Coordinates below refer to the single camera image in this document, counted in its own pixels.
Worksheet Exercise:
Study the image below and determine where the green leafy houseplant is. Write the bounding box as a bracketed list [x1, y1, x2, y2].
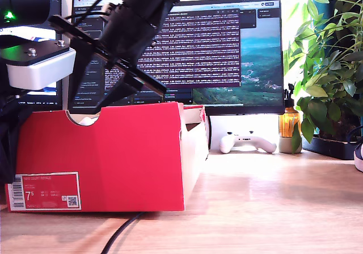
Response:
[283, 0, 363, 144]

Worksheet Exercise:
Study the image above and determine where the white game controller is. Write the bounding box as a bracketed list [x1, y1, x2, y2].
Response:
[219, 131, 277, 154]

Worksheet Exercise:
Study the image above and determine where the black table cable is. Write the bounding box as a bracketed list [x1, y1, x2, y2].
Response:
[100, 211, 145, 254]

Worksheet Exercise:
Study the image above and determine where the red cardboard shoebox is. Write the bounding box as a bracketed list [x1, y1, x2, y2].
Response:
[5, 101, 211, 213]

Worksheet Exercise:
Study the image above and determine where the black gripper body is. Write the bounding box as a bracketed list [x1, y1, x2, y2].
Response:
[48, 4, 167, 95]
[0, 63, 29, 110]

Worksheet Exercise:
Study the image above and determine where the wide black computer monitor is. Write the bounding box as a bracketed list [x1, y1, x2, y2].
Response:
[67, 0, 285, 115]

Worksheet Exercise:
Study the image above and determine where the amber glass pump bottle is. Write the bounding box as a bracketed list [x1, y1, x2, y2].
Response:
[278, 83, 301, 138]

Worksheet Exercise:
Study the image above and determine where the black planter tray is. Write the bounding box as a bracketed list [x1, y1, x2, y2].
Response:
[302, 136, 360, 160]

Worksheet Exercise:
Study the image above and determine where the small cream ceramic pot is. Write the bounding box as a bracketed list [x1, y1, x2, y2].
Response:
[278, 136, 303, 154]

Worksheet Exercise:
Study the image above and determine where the narrow black computer monitor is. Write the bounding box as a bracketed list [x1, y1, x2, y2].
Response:
[16, 0, 63, 112]

